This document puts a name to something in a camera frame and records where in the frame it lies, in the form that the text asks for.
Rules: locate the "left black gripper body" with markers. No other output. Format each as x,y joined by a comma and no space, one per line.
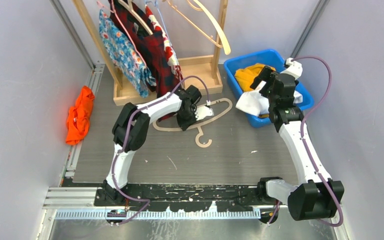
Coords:
185,118

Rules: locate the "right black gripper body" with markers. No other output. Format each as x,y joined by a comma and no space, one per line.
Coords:
272,97

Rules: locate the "yellow skirt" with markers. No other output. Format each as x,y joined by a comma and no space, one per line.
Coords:
245,76

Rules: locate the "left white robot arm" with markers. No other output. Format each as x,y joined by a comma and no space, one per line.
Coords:
131,129

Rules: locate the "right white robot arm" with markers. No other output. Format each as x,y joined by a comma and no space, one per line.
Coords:
316,196

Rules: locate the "beige hanger under plaid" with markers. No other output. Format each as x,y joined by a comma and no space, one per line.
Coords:
128,5

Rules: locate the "blue plastic bin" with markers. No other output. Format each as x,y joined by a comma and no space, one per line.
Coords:
278,117

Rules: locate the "red black plaid dress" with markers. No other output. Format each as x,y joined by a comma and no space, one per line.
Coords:
151,47

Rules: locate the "red white floral garment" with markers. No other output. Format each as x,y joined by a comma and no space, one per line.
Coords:
170,53

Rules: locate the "blue floral garment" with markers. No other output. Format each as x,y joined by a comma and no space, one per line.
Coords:
124,56

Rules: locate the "orange cloth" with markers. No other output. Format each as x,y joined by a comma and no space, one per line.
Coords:
78,120

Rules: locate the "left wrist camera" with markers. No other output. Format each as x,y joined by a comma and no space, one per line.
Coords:
204,111

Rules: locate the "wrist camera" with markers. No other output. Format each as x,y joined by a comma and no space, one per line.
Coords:
204,111
293,68

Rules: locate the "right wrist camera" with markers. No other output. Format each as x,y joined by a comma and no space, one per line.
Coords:
293,68

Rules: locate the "blue wire hanger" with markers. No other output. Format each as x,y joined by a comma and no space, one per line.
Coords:
157,21

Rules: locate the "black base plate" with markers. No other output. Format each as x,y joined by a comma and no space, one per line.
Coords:
187,197

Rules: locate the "pink wire hanger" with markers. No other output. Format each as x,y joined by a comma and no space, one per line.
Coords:
113,9

